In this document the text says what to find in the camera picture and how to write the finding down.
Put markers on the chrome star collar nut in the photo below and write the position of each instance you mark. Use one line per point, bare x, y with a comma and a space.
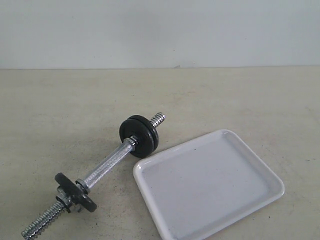
67, 200

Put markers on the chrome threaded dumbbell bar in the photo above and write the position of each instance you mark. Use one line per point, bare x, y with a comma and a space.
44, 220

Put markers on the black weight plate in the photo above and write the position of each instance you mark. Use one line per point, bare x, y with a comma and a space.
127, 130
147, 134

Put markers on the white rectangular tray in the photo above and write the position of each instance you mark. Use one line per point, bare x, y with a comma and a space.
197, 188

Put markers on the black weight plate far end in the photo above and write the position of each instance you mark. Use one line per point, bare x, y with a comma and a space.
77, 195

